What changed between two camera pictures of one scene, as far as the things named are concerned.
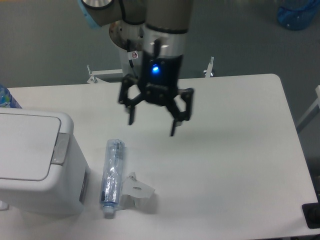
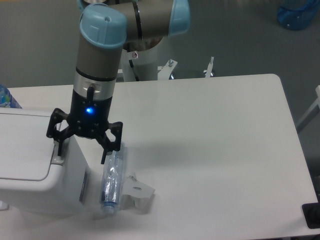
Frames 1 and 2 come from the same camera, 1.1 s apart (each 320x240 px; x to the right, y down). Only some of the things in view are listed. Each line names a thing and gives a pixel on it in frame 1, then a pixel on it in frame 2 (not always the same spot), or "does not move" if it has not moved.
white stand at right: [310, 114] does not move
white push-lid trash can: [42, 170] does not move
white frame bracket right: [209, 68] does not move
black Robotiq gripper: [158, 81] → [88, 118]
